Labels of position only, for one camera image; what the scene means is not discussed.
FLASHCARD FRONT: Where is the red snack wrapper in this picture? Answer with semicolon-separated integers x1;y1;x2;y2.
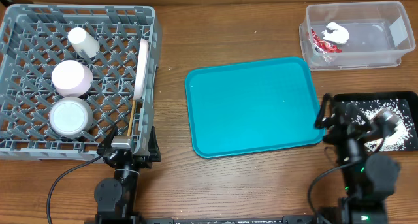
311;29;342;53

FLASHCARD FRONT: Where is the large white plate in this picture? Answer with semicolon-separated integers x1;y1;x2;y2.
133;38;149;101

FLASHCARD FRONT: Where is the clear plastic storage bin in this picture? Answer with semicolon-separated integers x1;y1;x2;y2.
299;1;416;71

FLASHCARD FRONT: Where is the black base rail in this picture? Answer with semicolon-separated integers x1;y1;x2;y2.
85;215;316;224

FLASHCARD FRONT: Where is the pile of white rice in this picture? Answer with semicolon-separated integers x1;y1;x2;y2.
352;99;417;152

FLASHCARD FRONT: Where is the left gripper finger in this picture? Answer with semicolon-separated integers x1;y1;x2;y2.
97;125;118;149
148;126;161;162

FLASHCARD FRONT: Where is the white tissue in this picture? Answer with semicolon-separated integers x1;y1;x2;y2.
322;22;349;45

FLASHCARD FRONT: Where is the grey bowl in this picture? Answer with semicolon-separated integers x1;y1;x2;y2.
49;97;93;138

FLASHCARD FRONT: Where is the white cup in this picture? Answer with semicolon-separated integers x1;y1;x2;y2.
67;27;100;58

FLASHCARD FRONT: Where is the black plastic tray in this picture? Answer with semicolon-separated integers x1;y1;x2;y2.
334;91;417;151

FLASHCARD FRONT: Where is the teal serving tray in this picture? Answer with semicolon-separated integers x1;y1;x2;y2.
185;57;325;159

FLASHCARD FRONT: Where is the wooden chopstick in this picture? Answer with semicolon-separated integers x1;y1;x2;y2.
127;100;137;136

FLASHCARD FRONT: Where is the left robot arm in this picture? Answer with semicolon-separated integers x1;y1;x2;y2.
94;126;161;223

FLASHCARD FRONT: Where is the grey plastic dish rack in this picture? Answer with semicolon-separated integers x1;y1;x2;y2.
1;4;162;161

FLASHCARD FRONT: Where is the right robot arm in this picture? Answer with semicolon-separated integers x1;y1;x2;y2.
308;93;400;223

